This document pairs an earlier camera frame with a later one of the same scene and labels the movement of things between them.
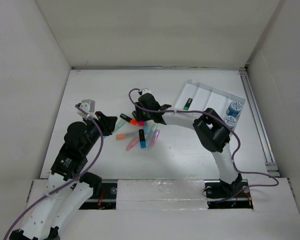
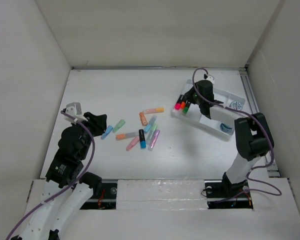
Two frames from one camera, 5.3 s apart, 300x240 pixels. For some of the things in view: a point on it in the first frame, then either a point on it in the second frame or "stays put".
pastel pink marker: x=134 y=141 stays put
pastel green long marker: x=151 y=133 stays put
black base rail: x=108 y=199 stays put
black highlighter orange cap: x=132 y=121 → x=183 y=102
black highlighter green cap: x=188 y=104 stays put
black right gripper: x=139 y=116 → x=188 y=94
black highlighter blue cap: x=142 y=138 stays put
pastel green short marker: x=121 y=123 stays put
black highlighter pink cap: x=140 y=123 → x=177 y=104
